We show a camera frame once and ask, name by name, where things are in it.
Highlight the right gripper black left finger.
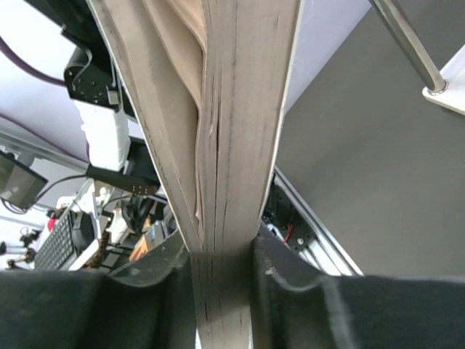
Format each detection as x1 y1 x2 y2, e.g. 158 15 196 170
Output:
1 233 195 348

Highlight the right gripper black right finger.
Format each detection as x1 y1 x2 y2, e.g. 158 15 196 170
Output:
251 232 464 348

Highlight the green 104-storey treehouse book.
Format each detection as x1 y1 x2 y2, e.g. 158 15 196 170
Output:
89 1 302 348

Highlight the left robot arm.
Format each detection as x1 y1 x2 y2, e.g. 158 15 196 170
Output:
29 1 161 196

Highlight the black keyboard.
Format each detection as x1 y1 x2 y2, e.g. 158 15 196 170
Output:
34 211 77 270

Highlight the black computer monitor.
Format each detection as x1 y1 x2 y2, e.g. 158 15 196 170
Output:
1 151 48 209

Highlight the white two-tier wooden shelf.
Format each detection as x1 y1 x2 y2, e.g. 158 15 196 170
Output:
371 1 464 115

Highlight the aluminium mounting rail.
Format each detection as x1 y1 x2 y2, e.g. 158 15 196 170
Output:
274 169 363 276

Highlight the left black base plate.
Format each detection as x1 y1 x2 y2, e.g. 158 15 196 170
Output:
262 170 317 263

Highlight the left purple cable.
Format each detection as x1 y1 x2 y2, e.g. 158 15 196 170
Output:
0 36 66 87

